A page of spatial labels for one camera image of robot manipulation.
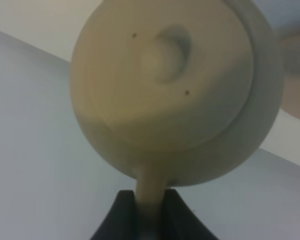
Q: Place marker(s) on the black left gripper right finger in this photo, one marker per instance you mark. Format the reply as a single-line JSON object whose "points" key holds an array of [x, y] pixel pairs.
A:
{"points": [[178, 222]]}

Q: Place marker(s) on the beige ceramic teapot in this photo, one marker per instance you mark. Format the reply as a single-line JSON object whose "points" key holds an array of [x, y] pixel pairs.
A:
{"points": [[175, 92]]}

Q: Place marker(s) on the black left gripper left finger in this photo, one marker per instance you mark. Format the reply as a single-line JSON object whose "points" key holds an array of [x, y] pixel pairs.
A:
{"points": [[121, 221]]}

